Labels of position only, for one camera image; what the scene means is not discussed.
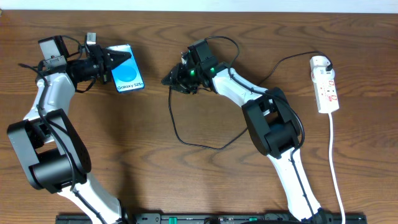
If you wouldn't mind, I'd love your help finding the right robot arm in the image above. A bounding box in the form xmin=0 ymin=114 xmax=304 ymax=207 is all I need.
xmin=161 ymin=39 xmax=328 ymax=223

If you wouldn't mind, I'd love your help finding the black USB charging cable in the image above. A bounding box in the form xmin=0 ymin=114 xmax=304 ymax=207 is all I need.
xmin=167 ymin=51 xmax=333 ymax=151

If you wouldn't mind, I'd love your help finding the blue screen Galaxy smartphone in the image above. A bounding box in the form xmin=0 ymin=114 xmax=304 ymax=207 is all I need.
xmin=108 ymin=44 xmax=145 ymax=93

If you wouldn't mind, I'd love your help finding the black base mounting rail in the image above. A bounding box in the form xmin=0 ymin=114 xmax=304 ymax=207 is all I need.
xmin=55 ymin=213 xmax=368 ymax=224

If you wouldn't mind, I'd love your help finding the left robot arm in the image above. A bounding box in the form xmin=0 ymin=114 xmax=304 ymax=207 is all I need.
xmin=7 ymin=33 xmax=136 ymax=223

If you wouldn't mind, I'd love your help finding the white power strip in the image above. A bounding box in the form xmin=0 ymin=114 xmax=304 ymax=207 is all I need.
xmin=311 ymin=67 xmax=340 ymax=114

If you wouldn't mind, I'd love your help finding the white USB charger adapter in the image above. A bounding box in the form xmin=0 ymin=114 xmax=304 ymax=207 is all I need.
xmin=310 ymin=55 xmax=333 ymax=72

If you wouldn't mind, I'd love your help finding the white power strip cord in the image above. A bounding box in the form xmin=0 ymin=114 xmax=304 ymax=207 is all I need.
xmin=328 ymin=112 xmax=346 ymax=224

